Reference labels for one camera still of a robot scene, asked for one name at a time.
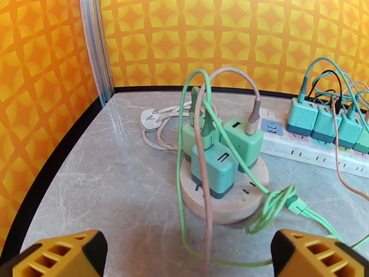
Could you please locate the black USB cable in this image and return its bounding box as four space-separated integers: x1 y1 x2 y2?
307 70 344 114

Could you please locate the light green USB cable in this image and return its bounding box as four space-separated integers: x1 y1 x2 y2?
177 69 273 268
202 98 369 251

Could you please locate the round beige power socket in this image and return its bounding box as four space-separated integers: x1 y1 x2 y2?
180 156 269 225

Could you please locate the teal USB cable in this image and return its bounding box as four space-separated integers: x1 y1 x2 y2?
312 72 369 120
298 57 369 112

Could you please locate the green USB wall charger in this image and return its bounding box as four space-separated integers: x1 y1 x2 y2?
182 117 223 164
220 118 264 174

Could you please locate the aluminium frame post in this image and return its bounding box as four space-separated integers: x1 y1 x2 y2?
79 0 115 106

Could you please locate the pink USB cable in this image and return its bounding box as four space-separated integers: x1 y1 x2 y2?
331 81 369 202
193 66 262 277

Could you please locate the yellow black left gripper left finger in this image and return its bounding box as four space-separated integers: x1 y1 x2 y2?
0 229 108 277

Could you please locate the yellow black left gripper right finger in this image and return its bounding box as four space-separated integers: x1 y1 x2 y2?
271 229 369 277

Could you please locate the teal USB wall charger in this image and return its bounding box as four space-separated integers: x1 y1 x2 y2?
190 141 239 199
352 123 369 154
310 104 342 144
286 97 319 137
334 111 363 149

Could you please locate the white round socket cord with plug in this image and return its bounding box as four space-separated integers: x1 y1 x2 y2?
139 101 218 151

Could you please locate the long white power strip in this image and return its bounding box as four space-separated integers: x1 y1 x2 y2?
258 107 369 179

